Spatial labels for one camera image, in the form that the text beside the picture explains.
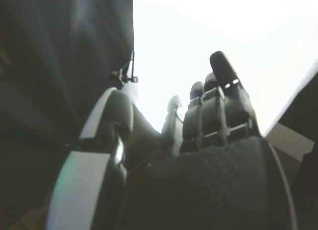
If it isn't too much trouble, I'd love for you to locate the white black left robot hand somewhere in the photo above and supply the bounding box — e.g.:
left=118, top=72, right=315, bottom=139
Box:
left=46, top=51, right=299, bottom=230

